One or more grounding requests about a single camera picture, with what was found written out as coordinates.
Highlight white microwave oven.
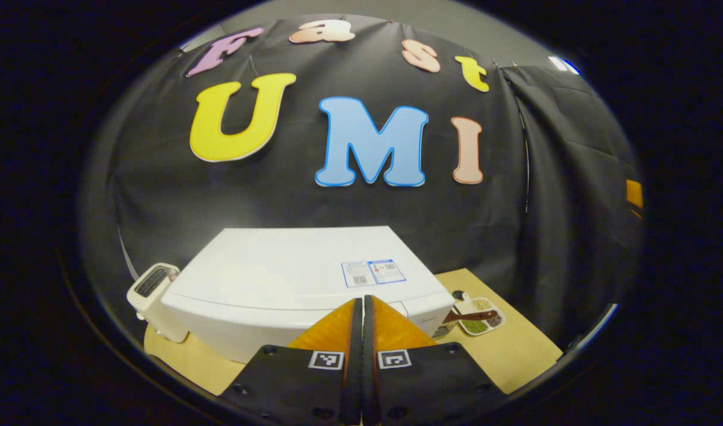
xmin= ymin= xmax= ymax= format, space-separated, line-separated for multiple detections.
xmin=162 ymin=225 xmax=456 ymax=364

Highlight white divided bean plate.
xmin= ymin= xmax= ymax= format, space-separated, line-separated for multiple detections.
xmin=453 ymin=291 xmax=506 ymax=337

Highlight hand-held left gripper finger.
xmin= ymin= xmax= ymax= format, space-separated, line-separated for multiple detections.
xmin=220 ymin=298 xmax=362 ymax=426
xmin=363 ymin=295 xmax=507 ymax=426

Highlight black backdrop cloth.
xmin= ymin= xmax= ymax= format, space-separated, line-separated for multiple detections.
xmin=80 ymin=15 xmax=645 ymax=356

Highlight white toaster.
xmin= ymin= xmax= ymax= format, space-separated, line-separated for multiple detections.
xmin=127 ymin=262 xmax=189 ymax=344

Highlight small ceiling light panel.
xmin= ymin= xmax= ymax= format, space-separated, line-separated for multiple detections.
xmin=548 ymin=56 xmax=581 ymax=76

